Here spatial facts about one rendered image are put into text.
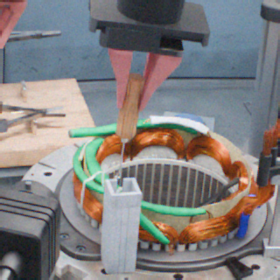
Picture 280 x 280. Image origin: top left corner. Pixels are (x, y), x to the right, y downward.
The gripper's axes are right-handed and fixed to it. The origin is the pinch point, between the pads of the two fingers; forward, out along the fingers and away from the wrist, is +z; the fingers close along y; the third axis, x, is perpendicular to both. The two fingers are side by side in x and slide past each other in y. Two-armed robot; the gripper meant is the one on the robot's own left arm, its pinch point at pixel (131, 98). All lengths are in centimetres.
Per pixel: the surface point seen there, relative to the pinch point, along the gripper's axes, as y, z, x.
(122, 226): 1.0, 11.8, -2.6
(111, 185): -0.3, 9.0, -0.6
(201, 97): 61, 134, 249
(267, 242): 16.5, 14.9, 1.0
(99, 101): 22, 137, 243
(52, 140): -4.8, 22.4, 27.7
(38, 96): -7.1, 23.3, 39.7
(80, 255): -2.1, 17.3, -0.7
